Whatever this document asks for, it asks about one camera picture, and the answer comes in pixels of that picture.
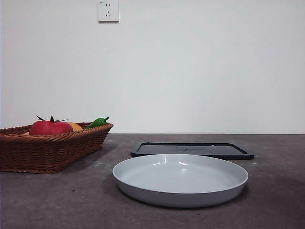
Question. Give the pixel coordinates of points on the green chili pepper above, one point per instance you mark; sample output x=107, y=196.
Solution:
x=96, y=122

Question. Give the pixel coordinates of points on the dark rectangular cutting board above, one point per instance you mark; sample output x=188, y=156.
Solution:
x=214, y=150

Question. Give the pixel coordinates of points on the red toy tomato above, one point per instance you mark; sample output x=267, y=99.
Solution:
x=50, y=128

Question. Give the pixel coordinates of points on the brown wicker basket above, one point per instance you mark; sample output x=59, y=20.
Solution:
x=47, y=152

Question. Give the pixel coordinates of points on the yellow orange lemon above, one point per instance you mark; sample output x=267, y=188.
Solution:
x=76, y=127

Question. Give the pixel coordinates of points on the white wall socket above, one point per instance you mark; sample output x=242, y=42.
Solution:
x=108, y=12

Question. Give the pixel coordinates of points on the pale grey round plate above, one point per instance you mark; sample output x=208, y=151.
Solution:
x=178, y=176

